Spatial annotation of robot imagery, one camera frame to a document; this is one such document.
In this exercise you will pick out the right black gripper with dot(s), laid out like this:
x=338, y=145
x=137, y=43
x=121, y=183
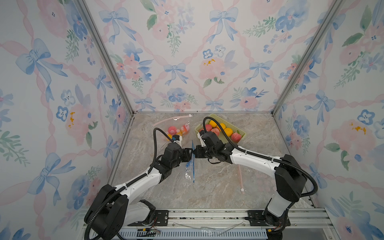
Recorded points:
x=197, y=153

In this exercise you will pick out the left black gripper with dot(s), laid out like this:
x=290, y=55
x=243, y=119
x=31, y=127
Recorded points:
x=186, y=155

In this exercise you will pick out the pink peach green leaf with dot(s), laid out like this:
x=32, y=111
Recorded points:
x=216, y=131

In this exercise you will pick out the blue zipper clear bag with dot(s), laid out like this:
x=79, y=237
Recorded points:
x=190, y=166

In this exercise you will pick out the pink zipper clear bag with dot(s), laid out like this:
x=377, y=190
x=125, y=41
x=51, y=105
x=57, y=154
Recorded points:
x=177, y=125
x=257, y=183

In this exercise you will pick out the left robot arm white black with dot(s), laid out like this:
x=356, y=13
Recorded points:
x=112, y=208

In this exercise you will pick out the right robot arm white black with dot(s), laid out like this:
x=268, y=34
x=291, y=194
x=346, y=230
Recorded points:
x=290, y=178

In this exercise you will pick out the light green plastic basket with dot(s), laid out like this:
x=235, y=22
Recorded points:
x=226, y=125

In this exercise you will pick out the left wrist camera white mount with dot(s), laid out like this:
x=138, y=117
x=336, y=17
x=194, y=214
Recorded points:
x=177, y=139

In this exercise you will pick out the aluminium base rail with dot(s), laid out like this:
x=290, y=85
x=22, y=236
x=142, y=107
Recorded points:
x=222, y=224

